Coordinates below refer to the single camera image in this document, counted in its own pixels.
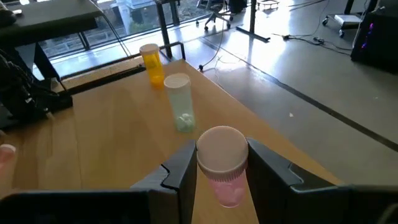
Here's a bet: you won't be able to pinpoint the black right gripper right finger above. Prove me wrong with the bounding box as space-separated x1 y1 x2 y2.
246 138 343 224

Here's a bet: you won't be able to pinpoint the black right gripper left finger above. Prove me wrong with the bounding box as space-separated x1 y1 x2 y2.
130 139 198 224

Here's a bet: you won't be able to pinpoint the magenta pill bottle white cap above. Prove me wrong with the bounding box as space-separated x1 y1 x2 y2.
196 126 249 208

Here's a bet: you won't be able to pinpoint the teal pill bottle white cap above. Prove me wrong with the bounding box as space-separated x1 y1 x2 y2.
164 73 196 134

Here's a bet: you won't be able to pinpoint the black computer tower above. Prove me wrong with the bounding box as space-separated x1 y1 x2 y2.
350 6 398 75

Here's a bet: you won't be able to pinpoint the wheeled dolly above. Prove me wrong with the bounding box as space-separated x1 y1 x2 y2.
322 14 364 39

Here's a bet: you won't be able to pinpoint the office chair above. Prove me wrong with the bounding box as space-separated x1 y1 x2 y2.
195 0 234 31

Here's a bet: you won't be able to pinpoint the grey desk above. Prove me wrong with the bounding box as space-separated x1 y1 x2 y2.
0 0 105 82

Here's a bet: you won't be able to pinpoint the black frame wooden shelf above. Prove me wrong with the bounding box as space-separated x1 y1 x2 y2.
0 42 345 224

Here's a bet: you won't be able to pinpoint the black floor cables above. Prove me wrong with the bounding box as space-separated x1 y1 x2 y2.
272 30 354 57

